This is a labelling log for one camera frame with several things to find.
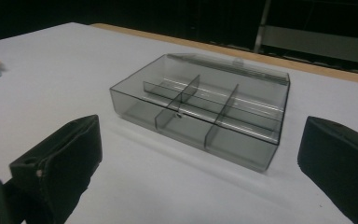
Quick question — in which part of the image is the clear grey plastic compartment box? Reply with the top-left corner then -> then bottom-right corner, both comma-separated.
109,52 -> 291,174

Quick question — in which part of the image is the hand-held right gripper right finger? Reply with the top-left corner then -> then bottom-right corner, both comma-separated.
296,116 -> 358,224

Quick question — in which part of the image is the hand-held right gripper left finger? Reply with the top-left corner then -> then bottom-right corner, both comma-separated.
8,114 -> 103,224

